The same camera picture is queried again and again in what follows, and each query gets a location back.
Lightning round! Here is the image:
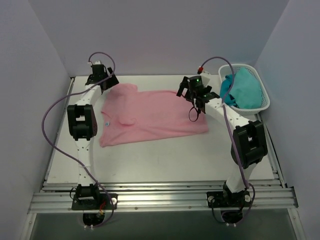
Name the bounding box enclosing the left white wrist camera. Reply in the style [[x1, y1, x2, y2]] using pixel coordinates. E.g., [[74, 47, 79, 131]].
[[88, 60, 103, 66]]

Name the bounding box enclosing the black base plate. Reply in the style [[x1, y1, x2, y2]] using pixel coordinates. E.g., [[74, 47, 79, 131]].
[[71, 193, 118, 211], [206, 190, 252, 209]]

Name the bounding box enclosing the aluminium rail frame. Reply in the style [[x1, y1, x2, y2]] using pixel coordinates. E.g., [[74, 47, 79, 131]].
[[24, 77, 300, 240]]

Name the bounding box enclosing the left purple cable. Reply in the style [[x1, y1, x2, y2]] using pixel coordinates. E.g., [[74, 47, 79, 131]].
[[40, 51, 118, 228]]

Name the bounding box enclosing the white plastic basket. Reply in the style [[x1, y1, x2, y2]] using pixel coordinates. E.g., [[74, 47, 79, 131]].
[[218, 64, 270, 116]]

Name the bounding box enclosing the dark teal t shirt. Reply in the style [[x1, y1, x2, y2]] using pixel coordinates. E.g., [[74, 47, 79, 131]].
[[219, 74, 237, 107]]

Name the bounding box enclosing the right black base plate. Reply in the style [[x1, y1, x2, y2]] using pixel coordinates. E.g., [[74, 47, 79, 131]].
[[206, 190, 252, 209]]

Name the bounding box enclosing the light teal t shirt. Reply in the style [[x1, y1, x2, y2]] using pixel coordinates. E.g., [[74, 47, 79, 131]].
[[229, 67, 263, 109]]

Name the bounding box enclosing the black wire loop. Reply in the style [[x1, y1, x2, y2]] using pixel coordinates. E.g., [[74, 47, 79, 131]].
[[188, 98, 202, 123]]

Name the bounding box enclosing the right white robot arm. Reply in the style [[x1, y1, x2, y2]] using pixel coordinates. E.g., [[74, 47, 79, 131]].
[[176, 75, 268, 207]]

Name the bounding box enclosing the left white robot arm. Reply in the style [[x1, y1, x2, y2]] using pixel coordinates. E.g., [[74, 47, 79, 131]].
[[67, 60, 119, 210]]

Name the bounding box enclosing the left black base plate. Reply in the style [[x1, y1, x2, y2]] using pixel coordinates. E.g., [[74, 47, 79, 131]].
[[71, 193, 118, 211]]

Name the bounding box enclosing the pink t shirt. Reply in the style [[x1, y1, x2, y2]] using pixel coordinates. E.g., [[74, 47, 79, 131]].
[[99, 83, 209, 148]]

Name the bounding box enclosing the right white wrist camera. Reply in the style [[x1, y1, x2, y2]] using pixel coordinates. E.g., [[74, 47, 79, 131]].
[[197, 66, 211, 87]]

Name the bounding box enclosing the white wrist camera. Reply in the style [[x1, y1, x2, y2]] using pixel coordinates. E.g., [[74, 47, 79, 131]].
[[197, 66, 211, 87], [88, 60, 103, 66]]

